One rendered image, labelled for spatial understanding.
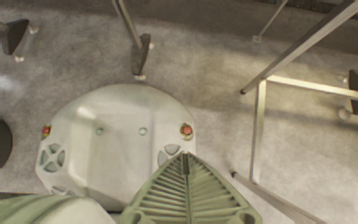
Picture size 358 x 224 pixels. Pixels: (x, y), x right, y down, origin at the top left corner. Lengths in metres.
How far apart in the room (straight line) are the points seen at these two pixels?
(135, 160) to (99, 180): 0.15
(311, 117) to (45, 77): 1.77
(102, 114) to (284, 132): 0.97
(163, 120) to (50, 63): 1.05
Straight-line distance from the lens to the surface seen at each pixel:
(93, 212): 0.24
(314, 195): 1.13
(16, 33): 1.50
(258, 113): 0.68
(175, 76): 0.89
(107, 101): 0.52
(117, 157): 0.55
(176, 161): 0.16
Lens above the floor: 0.79
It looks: 78 degrees down
